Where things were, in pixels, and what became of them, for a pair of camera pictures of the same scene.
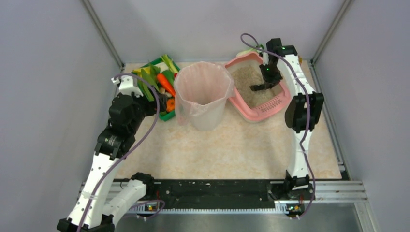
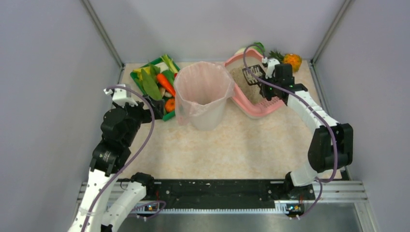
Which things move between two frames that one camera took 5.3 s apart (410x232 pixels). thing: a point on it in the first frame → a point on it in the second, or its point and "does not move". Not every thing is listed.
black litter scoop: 258,87 → 256,70
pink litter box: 255,105 does not move
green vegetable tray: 157,79 does not move
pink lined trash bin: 201,91 does not move
